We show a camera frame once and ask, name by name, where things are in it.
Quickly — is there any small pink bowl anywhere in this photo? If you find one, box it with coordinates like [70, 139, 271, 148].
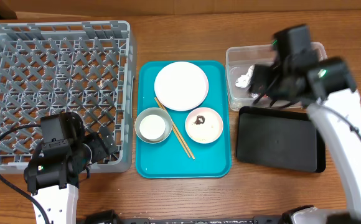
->
[185, 107, 224, 144]

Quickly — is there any wooden chopstick right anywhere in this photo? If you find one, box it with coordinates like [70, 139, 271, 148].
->
[155, 96, 196, 161]

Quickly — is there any white napkin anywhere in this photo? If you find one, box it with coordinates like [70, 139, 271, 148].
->
[235, 65, 255, 88]

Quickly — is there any wooden chopstick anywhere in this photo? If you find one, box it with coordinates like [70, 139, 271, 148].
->
[154, 97, 192, 159]
[155, 96, 196, 161]

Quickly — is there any wooden chopstick left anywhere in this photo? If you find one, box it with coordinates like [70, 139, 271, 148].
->
[154, 97, 192, 159]

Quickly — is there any black tray bin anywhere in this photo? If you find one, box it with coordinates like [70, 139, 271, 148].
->
[235, 106, 326, 173]

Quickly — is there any teal serving tray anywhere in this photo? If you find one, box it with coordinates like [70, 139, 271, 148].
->
[135, 60, 232, 179]

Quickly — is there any grey dish rack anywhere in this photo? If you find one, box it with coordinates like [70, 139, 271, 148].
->
[0, 21, 137, 174]

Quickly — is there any large white plate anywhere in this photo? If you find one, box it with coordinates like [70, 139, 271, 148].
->
[154, 62, 209, 111]

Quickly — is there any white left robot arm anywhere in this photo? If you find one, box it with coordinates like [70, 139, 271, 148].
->
[24, 112, 117, 223]

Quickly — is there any white rice pile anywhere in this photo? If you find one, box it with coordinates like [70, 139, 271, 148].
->
[188, 112, 221, 142]

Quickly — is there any clear plastic bin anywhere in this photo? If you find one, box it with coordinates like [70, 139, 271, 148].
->
[225, 42, 335, 111]

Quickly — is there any grey bowl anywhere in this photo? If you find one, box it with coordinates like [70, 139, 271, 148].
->
[134, 108, 172, 144]

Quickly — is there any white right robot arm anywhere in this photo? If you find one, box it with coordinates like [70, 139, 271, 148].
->
[250, 24, 361, 223]

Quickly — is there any white paper cup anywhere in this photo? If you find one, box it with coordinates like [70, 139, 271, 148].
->
[139, 114, 166, 141]

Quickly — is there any brown food lump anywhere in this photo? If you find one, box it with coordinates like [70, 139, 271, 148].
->
[194, 115, 205, 125]

